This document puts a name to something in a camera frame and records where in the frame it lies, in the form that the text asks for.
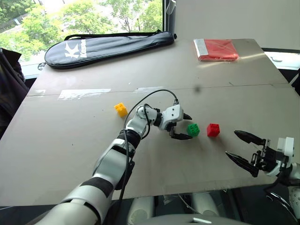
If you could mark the short clear tape strip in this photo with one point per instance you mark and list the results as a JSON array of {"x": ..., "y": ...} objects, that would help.
[{"x": 147, "y": 89}]

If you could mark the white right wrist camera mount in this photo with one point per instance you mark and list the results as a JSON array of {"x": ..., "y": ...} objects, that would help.
[{"x": 285, "y": 145}]

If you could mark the white rounded robot leg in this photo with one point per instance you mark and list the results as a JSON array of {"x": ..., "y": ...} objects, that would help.
[
  {"x": 204, "y": 204},
  {"x": 140, "y": 209}
]

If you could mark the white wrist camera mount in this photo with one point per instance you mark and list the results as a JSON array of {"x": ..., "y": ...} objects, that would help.
[
  {"x": 174, "y": 113},
  {"x": 285, "y": 145}
]

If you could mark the grey robot torso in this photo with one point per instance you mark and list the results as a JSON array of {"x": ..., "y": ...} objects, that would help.
[{"x": 192, "y": 220}]

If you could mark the yellow building block cube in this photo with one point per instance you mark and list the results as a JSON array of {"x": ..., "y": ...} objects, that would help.
[{"x": 121, "y": 109}]

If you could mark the red building block cube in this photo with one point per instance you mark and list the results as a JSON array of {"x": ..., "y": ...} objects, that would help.
[{"x": 213, "y": 130}]

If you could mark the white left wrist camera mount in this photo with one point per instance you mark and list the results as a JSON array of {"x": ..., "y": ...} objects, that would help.
[{"x": 174, "y": 113}]

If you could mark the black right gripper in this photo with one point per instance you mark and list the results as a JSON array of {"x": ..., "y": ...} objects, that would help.
[{"x": 269, "y": 155}]

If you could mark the dark garment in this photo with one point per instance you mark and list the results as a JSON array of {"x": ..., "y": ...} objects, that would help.
[{"x": 10, "y": 89}]

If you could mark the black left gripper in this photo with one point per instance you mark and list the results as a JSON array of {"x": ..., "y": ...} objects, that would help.
[{"x": 173, "y": 131}]

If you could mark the wide clear tape strip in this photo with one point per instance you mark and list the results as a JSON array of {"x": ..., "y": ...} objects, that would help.
[{"x": 84, "y": 94}]

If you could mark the green building block cube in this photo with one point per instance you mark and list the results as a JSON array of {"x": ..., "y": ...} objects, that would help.
[{"x": 193, "y": 129}]

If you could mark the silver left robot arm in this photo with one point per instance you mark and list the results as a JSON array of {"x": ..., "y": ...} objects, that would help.
[{"x": 110, "y": 161}]

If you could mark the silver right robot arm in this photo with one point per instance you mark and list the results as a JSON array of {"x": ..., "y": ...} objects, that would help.
[{"x": 294, "y": 178}]

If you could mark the black racket bag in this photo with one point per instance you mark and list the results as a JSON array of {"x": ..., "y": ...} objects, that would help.
[{"x": 107, "y": 48}]

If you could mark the red packet in clear wrap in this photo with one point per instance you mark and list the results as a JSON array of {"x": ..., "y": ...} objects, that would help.
[{"x": 218, "y": 50}]

